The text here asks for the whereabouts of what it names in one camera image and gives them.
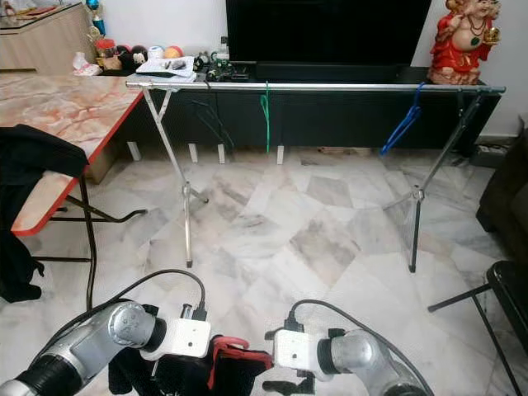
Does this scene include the black folding chair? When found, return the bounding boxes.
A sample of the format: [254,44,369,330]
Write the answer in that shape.
[427,260,528,389]

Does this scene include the navy shirt white print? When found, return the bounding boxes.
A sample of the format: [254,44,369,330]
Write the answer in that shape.
[107,346,269,396]

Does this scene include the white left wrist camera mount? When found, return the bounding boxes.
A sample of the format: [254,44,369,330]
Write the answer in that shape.
[140,316,213,361]

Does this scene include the black television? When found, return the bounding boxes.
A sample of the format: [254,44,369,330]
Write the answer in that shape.
[225,0,434,65]

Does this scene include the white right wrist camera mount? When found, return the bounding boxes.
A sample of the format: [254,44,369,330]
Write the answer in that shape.
[273,328,323,379]

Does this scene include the red laughing Buddha statue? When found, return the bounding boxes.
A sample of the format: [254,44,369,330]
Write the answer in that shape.
[427,0,502,86]

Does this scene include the black electronic gadgets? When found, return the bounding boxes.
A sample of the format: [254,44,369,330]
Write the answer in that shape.
[192,52,248,83]

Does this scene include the green plastic hanger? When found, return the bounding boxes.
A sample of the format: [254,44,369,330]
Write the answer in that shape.
[258,81,273,154]

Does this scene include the black soundbar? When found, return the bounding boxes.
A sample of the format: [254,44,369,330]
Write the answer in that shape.
[254,63,401,83]

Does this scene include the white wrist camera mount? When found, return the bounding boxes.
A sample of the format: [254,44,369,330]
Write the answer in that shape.
[273,328,323,379]
[140,316,213,361]

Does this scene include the white tissue pack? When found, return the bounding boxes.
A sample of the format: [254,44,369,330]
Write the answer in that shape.
[72,52,100,78]

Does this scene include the red lid jar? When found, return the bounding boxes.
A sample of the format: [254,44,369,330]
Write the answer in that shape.
[95,38,119,72]

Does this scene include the black shirt red stripe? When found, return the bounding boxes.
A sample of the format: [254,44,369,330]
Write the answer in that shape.
[0,124,88,303]

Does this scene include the blue trophy figurine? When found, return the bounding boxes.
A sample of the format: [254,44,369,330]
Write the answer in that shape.
[84,0,106,37]

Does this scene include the white paper stack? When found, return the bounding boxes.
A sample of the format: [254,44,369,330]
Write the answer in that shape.
[134,58,197,83]

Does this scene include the black wire hanger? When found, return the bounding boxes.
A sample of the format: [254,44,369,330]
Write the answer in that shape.
[186,81,236,153]

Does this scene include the dark sofa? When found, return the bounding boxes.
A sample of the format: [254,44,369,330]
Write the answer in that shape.
[474,124,528,252]

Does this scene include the blue plastic hanger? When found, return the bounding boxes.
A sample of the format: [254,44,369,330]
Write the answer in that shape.
[379,82,426,158]

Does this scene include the marble pattern folding table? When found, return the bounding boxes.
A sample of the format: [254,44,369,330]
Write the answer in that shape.
[0,74,145,310]

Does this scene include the red plastic hanger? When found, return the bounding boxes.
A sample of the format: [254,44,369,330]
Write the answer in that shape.
[206,335,275,389]

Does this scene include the black TV cabinet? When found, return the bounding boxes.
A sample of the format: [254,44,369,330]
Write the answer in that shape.
[124,63,502,164]

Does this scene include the light wooden sideboard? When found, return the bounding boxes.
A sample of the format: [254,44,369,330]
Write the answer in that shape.
[0,2,96,73]

